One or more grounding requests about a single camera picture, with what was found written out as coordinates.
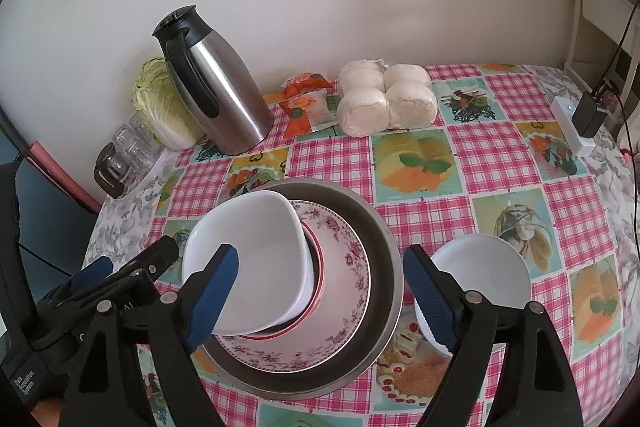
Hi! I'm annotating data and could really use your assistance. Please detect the stainless steel thermos jug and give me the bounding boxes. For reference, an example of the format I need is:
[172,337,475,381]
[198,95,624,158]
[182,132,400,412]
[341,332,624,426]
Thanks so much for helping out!
[151,6,275,156]

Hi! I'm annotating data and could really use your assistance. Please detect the pink checked tablecloth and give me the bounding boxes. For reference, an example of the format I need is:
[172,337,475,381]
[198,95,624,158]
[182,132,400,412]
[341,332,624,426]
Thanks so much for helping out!
[82,63,631,427]

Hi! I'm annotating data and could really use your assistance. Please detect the strawberry print bowl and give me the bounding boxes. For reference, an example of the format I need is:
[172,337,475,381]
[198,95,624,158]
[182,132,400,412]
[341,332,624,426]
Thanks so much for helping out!
[240,219,327,340]

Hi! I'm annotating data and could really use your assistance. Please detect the stainless steel basin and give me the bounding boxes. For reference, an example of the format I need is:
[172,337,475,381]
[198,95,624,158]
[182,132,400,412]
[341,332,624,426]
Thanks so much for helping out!
[202,178,405,400]

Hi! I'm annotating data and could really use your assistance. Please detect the orange white snack packet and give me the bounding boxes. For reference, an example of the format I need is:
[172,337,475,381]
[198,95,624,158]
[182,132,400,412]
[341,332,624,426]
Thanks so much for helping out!
[280,92,341,138]

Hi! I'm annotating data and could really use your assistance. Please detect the clear glass cup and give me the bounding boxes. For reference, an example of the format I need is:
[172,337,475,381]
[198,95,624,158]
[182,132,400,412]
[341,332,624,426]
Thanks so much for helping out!
[122,142,158,180]
[129,112,161,148]
[111,124,138,158]

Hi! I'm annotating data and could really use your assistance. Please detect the white power strip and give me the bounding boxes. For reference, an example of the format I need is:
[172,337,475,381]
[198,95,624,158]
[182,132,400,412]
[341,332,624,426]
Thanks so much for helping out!
[550,96,596,158]

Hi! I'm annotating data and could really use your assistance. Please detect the white wooden chair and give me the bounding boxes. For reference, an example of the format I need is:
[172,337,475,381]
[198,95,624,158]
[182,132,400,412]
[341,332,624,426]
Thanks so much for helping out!
[562,0,640,82]

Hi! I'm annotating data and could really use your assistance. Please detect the pink board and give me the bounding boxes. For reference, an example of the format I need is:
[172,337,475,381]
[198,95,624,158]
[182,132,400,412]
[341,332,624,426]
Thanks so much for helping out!
[27,141,103,215]

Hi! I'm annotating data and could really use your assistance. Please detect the white square bowl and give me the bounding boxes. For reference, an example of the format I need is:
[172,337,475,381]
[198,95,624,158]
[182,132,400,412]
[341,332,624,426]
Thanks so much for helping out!
[181,190,313,337]

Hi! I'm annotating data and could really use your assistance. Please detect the napa cabbage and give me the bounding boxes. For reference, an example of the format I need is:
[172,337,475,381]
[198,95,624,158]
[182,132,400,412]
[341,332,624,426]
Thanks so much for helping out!
[131,58,206,151]

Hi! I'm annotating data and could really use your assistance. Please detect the glass jars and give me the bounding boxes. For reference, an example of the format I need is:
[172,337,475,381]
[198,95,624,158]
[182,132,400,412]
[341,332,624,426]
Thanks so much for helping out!
[93,142,133,200]

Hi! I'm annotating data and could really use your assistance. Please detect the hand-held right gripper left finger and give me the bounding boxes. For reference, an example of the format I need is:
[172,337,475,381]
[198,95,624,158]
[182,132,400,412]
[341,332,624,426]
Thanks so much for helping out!
[59,244,240,427]

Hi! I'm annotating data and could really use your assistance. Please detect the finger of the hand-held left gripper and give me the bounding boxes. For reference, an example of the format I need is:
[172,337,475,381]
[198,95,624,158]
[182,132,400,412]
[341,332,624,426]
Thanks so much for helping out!
[67,256,115,295]
[117,236,180,288]

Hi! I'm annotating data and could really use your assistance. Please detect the orange plastic bag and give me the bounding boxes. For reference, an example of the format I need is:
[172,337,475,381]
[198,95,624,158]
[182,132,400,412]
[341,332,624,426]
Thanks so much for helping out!
[281,72,333,100]

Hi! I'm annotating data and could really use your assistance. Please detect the pink floral plate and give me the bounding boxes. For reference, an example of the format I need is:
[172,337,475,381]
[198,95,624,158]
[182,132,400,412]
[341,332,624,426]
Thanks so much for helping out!
[215,199,372,373]

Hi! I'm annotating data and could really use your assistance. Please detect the black charger cable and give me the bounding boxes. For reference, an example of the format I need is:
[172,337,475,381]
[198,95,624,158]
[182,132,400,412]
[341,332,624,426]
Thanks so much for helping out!
[595,4,638,98]

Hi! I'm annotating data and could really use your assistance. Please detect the dark folding chair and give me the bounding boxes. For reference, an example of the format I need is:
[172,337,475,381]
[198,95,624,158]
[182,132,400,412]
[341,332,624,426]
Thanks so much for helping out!
[0,107,86,288]

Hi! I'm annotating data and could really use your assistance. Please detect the black charger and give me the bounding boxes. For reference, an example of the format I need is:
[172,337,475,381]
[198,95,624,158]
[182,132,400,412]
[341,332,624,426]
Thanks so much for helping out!
[571,92,608,138]

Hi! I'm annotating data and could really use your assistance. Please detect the white steamed bun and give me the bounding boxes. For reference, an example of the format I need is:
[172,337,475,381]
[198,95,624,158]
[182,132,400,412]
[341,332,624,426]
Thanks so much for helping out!
[339,59,388,95]
[336,87,392,138]
[386,79,438,128]
[382,63,432,90]

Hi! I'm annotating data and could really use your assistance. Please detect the small white bowl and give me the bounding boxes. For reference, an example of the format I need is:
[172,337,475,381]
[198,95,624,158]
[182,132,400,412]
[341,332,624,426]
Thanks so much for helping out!
[412,234,532,355]

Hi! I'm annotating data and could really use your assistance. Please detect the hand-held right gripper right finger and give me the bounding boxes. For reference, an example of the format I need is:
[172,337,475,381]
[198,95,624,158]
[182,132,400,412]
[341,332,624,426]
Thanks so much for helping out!
[402,245,583,427]

